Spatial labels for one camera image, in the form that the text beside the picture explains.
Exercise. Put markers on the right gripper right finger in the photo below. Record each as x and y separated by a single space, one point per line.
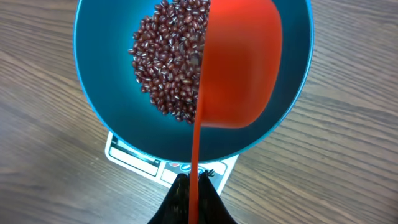
211 209

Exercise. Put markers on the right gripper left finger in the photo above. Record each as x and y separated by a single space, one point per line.
175 206

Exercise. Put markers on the red scoop blue handle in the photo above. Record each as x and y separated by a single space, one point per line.
240 65

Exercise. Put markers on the white digital kitchen scale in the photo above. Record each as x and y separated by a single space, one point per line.
163 172

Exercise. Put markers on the red beans in bowl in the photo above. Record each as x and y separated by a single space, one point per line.
167 56

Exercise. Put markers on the blue bowl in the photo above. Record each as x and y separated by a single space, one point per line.
102 37

